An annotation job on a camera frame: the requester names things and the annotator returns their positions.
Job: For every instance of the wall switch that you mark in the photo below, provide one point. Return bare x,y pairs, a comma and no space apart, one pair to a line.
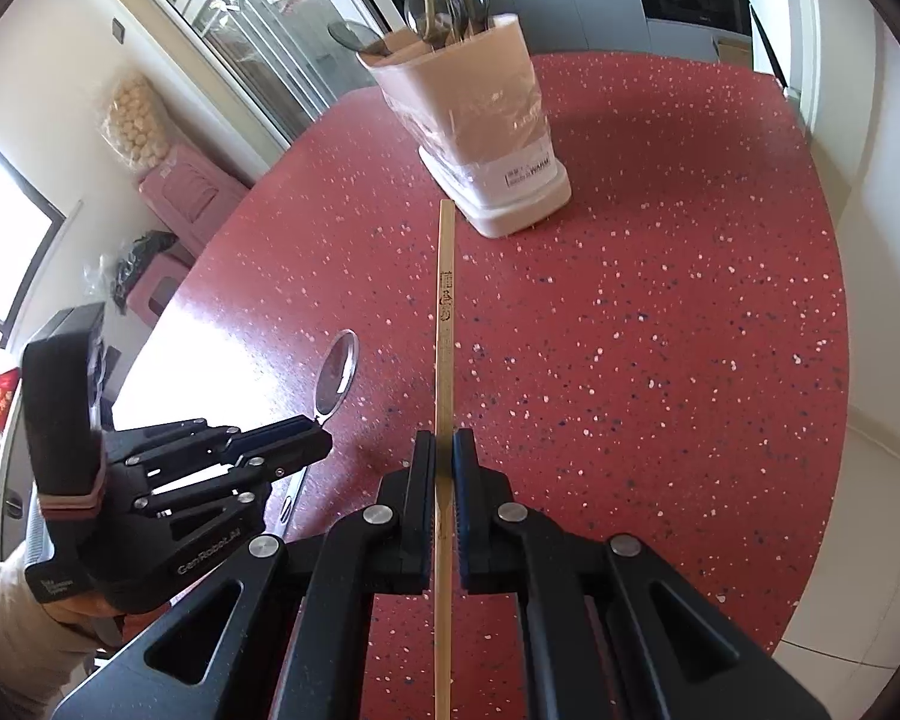
118,30

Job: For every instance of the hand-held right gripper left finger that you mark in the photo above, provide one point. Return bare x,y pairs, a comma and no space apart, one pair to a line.
426,495

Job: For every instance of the light wooden chopstick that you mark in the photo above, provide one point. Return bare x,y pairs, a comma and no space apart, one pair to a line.
444,315

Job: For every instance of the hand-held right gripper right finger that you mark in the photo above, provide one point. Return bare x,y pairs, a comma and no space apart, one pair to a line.
465,495

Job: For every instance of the pink plastic stool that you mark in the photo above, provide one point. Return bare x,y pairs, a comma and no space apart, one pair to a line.
157,289

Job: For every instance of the window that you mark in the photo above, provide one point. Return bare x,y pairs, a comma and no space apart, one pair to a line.
7,240

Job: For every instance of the red ornament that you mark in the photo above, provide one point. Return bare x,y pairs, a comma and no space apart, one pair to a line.
0,397

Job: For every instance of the glass sliding door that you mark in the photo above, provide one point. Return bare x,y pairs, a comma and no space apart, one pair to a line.
262,30

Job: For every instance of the stack of pink stools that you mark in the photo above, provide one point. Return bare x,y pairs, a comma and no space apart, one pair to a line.
187,191

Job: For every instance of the person's left forearm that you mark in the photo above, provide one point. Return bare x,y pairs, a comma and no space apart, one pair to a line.
15,615

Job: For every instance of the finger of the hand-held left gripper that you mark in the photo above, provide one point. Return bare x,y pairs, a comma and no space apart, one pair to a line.
285,429
300,457

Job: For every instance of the person's left hand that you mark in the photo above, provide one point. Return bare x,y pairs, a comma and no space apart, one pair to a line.
86,607

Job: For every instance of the bag of white balls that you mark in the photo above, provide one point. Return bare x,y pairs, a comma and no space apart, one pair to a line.
136,124

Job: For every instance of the black plastic bag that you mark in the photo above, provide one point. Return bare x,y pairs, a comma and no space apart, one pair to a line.
139,262

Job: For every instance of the cardboard box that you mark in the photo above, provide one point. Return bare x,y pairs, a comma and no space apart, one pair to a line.
733,52

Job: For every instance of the pink and white utensil holder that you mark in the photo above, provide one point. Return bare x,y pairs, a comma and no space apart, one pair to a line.
487,127

